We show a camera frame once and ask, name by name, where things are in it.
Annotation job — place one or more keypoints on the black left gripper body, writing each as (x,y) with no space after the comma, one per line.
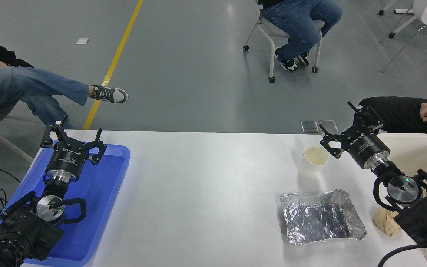
(67,159)

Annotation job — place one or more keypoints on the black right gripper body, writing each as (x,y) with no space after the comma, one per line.
(369,148)

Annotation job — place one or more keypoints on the white paper cup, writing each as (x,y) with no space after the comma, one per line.
(311,163)

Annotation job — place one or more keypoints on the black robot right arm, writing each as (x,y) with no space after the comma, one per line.
(424,218)

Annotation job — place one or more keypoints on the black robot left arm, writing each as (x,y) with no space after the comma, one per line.
(20,230)

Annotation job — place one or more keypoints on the metal floor plate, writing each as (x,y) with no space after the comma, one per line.
(310,126)
(328,125)

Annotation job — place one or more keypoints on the person beside bin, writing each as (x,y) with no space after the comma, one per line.
(395,115)

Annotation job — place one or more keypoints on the blue plastic tray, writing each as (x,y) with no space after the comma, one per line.
(98,193)

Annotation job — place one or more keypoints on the large pale bin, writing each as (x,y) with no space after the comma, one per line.
(417,154)

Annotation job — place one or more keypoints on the person with outstretched leg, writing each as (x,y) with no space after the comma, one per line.
(20,85)

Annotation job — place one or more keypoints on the crumpled tan paper ball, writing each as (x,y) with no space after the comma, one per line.
(384,222)

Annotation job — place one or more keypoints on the crumpled foil tray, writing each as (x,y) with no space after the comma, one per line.
(321,218)

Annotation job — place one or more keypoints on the white furniture base with wheel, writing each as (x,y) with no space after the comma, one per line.
(402,11)

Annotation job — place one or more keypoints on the person seated on chair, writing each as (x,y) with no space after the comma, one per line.
(298,22)

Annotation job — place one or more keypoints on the white wheeled chair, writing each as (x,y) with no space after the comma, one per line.
(272,33)

